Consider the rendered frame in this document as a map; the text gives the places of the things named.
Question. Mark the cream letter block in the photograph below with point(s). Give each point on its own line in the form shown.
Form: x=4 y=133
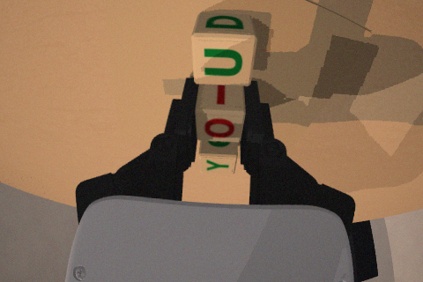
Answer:
x=223 y=49
x=220 y=112
x=216 y=157

